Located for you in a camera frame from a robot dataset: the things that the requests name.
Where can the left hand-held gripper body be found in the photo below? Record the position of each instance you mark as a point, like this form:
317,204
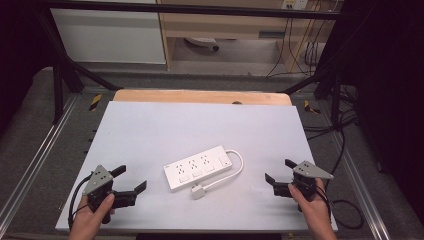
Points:
100,186

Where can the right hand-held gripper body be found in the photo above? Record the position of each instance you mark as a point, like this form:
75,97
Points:
305,180

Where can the person's right hand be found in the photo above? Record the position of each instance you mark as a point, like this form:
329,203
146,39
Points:
316,216

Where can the person's left hand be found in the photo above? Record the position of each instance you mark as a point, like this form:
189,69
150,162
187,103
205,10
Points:
85,223

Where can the white plug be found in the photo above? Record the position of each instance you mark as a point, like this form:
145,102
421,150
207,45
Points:
198,192

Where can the white power strip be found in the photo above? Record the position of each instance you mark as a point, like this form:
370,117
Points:
196,168

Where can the yellow black striped tape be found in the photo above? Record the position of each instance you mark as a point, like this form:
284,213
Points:
95,102
310,107

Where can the black flat panel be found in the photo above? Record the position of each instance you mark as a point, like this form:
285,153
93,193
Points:
208,236

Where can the light wooden board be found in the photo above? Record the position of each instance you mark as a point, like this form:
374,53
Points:
200,97

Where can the black curtain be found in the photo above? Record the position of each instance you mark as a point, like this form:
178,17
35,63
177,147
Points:
18,56
390,83

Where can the white cabinet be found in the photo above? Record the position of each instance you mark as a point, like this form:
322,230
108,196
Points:
106,36

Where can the white chair base with caster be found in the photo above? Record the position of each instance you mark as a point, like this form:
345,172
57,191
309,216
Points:
201,41

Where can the light wooden desk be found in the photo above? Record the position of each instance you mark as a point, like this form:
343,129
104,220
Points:
226,23

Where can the aluminium rail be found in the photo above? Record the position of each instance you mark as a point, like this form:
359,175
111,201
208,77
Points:
36,156
363,186

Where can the white wall socket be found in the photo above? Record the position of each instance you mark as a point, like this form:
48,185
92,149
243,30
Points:
295,4

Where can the black metal frame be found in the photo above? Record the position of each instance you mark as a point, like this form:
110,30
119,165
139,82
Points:
186,9

